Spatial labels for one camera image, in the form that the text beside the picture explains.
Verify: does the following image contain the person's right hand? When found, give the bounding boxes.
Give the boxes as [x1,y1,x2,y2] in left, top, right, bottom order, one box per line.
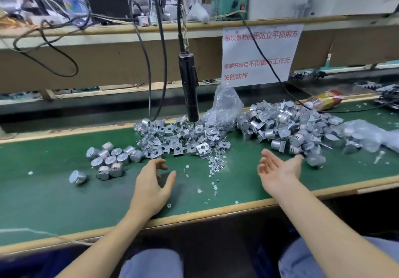
[257,149,304,196]

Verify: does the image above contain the person's left hand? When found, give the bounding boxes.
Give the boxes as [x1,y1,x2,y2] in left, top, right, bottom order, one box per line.
[128,158,177,221]

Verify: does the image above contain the pile of assembled motors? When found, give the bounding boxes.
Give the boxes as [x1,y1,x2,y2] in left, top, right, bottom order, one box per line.
[237,100,345,168]

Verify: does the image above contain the pile of silver motors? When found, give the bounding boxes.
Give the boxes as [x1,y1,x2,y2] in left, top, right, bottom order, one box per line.
[69,140,145,185]

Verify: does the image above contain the pile of metal brackets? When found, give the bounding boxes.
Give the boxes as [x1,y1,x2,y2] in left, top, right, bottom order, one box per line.
[133,115,233,160]

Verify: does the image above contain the black electric screwdriver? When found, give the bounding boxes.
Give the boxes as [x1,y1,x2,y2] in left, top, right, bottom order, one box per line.
[176,0,201,123]

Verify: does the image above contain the person's right forearm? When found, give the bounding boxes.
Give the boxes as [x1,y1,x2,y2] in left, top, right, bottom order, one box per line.
[269,184,399,278]

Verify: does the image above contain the person's left forearm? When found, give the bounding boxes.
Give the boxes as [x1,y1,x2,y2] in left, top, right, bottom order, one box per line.
[56,211,155,278]

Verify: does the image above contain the scatter of small silver screws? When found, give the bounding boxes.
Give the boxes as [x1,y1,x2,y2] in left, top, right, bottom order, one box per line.
[167,153,241,210]

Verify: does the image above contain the green bench mat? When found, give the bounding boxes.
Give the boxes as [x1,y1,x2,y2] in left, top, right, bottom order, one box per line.
[0,103,399,247]

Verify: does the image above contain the small clear plastic bag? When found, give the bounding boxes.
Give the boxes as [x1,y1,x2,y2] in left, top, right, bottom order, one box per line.
[204,83,245,129]

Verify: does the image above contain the orange packet in plastic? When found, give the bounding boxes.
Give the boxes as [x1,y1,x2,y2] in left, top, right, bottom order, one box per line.
[305,89,345,111]

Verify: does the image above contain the crumpled clear plastic bag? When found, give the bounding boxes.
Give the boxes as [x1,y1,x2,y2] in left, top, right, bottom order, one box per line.
[340,119,399,154]

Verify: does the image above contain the grey blue trousers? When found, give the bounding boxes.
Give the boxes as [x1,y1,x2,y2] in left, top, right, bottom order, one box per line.
[118,237,399,278]

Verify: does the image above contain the white paper sign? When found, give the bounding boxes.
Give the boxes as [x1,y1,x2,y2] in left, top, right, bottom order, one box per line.
[221,24,304,88]

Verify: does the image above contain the brown back panel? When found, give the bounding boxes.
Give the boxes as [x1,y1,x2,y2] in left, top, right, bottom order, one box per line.
[0,25,399,95]

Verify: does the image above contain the green power supply box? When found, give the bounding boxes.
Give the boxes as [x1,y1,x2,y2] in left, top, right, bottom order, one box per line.
[211,0,251,21]

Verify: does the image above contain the black hanging cable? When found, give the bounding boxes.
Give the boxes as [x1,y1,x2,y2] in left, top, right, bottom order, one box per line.
[130,0,153,120]
[150,0,169,121]

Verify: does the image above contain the black looped cable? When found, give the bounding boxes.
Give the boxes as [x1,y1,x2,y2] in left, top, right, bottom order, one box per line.
[12,13,82,79]

